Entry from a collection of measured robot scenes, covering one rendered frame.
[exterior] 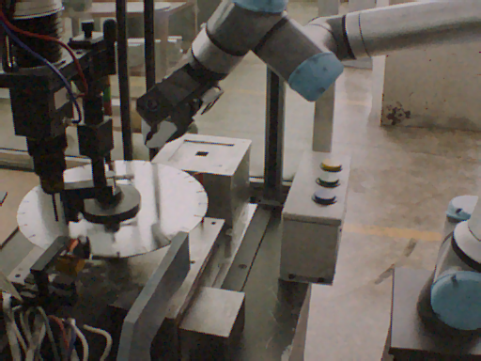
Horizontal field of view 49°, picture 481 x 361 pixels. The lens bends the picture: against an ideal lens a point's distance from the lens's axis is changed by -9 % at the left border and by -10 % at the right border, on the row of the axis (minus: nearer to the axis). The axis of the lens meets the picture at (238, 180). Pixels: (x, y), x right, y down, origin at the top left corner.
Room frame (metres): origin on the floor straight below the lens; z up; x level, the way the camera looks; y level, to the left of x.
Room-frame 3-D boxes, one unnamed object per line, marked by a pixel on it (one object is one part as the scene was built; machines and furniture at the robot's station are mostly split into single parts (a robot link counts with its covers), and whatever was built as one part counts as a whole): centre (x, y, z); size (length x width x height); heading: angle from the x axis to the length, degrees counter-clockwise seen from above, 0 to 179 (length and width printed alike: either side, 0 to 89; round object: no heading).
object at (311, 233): (1.02, -0.16, 0.82); 0.28 x 0.11 x 0.15; 166
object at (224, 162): (1.14, 0.08, 0.82); 0.18 x 0.18 x 0.15; 76
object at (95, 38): (0.75, 0.21, 1.17); 0.06 x 0.05 x 0.20; 157
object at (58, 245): (0.64, 0.26, 0.95); 0.10 x 0.03 x 0.07; 166
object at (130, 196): (0.83, 0.22, 0.96); 0.11 x 0.11 x 0.03
